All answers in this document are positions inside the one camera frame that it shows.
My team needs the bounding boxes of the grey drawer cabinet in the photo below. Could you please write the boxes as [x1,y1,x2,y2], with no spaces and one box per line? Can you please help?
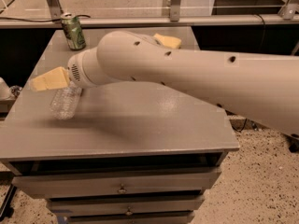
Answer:
[0,26,240,224]

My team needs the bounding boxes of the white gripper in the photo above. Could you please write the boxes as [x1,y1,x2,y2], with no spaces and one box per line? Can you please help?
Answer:
[29,48,118,91]

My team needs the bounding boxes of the bottom grey drawer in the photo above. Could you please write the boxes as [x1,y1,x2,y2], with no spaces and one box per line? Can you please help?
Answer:
[68,211,194,224]

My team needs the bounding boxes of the top grey drawer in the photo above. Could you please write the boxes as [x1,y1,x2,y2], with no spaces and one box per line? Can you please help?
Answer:
[13,168,221,199]

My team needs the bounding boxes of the grey drawer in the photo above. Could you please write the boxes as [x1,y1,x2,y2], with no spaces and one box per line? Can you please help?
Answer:
[13,168,221,199]
[47,193,204,217]
[68,211,194,224]

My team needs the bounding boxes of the yellow sponge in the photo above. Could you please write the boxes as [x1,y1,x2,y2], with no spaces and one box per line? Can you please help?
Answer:
[154,34,181,49]

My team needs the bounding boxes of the clear plastic water bottle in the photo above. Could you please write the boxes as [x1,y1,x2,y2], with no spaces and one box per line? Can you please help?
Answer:
[50,82,82,120]

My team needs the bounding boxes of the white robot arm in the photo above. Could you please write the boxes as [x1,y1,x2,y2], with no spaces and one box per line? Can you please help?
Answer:
[30,31,299,138]

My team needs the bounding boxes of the black cable on rail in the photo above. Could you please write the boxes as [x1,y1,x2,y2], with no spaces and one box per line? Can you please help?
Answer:
[0,14,92,23]

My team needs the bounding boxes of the green soda can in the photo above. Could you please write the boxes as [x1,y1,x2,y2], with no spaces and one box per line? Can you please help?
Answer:
[61,13,86,50]

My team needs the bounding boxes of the metal frame rail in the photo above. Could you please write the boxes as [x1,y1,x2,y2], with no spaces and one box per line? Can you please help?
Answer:
[0,0,299,28]

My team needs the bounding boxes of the middle grey drawer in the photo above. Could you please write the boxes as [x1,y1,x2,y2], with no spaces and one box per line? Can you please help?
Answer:
[47,193,204,217]

